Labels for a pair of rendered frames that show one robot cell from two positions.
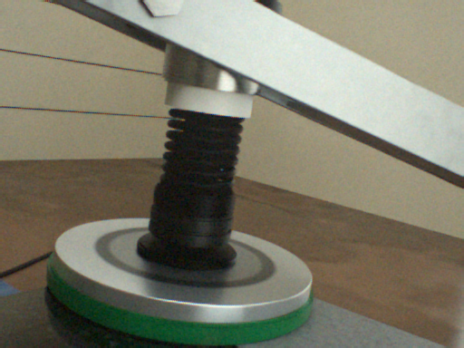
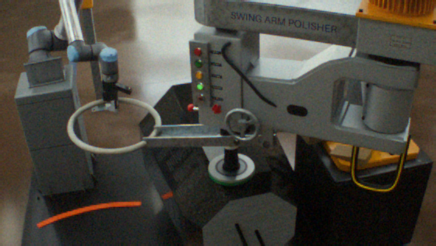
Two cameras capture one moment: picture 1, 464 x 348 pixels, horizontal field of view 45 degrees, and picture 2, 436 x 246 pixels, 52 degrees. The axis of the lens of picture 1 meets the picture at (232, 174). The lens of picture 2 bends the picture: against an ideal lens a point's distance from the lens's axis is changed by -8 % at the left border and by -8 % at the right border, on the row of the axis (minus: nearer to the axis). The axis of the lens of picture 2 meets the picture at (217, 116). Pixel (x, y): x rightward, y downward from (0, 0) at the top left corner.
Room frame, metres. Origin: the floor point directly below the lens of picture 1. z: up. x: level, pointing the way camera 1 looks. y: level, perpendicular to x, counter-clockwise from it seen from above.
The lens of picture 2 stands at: (1.84, 1.19, 2.26)
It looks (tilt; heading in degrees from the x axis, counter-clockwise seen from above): 32 degrees down; 222
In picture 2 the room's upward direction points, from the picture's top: 3 degrees counter-clockwise
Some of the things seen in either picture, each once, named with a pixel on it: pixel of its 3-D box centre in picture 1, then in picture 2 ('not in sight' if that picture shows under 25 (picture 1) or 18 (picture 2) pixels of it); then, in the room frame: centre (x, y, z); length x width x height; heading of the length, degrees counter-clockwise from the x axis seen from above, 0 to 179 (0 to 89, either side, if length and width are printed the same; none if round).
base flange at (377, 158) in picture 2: not in sight; (363, 136); (-0.30, 0.36, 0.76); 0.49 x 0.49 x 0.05; 52
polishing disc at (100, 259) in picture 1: (185, 260); (231, 167); (0.45, 0.03, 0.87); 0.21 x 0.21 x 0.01
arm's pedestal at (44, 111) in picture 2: not in sight; (56, 131); (0.48, -1.60, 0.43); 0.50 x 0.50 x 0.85; 54
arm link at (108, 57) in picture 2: not in sight; (109, 61); (0.48, -0.77, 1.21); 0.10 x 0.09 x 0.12; 72
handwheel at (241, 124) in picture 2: not in sight; (245, 121); (0.54, 0.18, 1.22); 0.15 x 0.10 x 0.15; 106
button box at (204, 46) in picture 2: not in sight; (201, 73); (0.58, -0.01, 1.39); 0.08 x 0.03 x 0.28; 106
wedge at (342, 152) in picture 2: not in sight; (350, 152); (-0.07, 0.39, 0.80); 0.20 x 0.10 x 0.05; 93
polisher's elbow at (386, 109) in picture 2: not in sight; (388, 99); (0.27, 0.66, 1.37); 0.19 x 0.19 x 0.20
